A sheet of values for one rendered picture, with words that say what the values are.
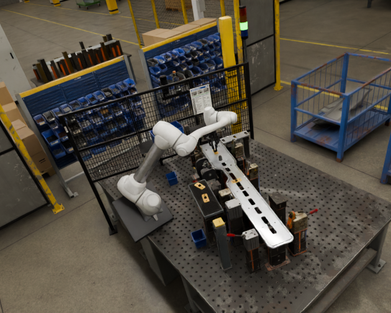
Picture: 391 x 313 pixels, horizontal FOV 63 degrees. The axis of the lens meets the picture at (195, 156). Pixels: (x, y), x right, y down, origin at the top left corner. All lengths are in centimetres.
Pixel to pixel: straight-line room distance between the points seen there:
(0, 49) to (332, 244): 792
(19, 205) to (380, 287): 399
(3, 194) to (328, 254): 356
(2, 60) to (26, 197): 490
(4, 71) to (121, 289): 658
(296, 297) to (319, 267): 28
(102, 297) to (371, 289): 243
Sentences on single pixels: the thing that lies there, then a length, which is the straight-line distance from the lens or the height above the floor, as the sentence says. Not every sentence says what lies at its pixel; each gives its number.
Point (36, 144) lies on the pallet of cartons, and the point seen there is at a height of 58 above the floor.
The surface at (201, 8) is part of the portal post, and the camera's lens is 728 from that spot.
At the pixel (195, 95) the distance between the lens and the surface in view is 326.
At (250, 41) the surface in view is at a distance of 562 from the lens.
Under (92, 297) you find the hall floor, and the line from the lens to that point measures 351.
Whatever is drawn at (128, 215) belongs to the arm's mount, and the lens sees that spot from 276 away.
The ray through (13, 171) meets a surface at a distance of 429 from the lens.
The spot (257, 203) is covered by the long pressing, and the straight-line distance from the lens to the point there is 241.
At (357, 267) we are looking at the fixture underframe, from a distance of 309.
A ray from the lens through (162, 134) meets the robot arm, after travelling 224.
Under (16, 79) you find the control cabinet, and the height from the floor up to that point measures 56.
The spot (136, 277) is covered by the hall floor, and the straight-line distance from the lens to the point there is 344.
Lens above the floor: 268
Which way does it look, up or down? 35 degrees down
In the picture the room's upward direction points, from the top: 12 degrees counter-clockwise
